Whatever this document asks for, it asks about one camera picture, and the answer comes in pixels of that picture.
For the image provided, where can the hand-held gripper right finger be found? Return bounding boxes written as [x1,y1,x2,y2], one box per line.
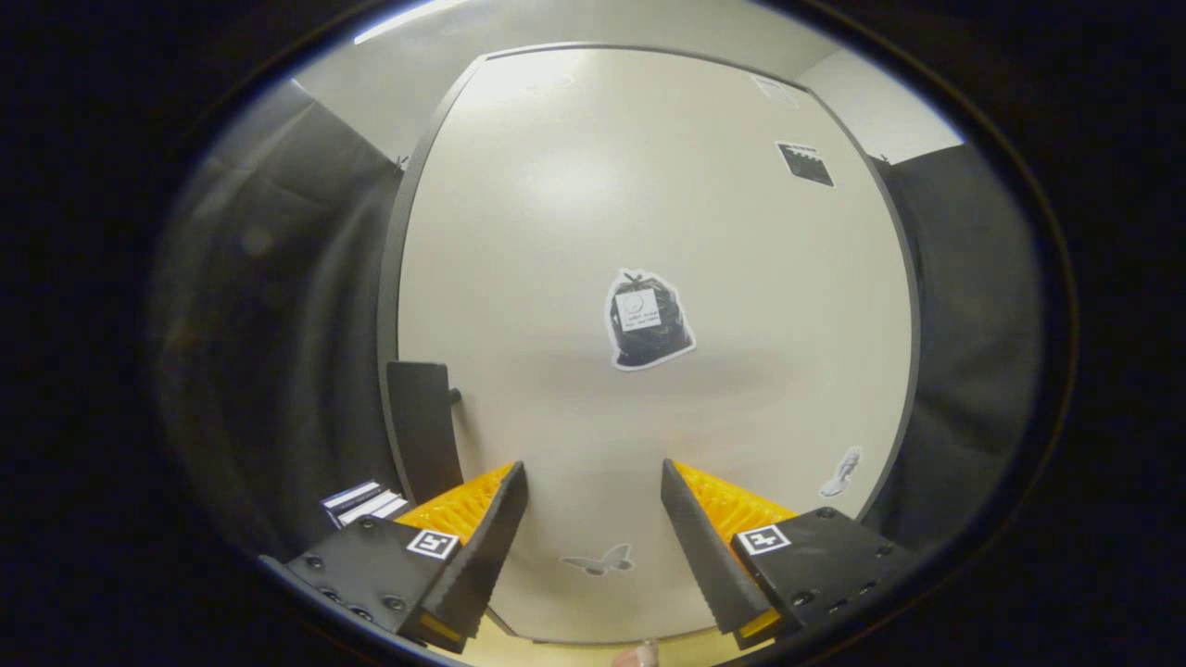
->
[660,458,920,651]

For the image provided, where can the black cabinet door handle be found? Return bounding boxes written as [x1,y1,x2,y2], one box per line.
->
[385,360,464,506]

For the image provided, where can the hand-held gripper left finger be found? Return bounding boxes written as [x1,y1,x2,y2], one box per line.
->
[258,460,530,655]

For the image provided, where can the black backdrop cloth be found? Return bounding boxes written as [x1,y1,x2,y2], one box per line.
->
[148,79,1043,561]

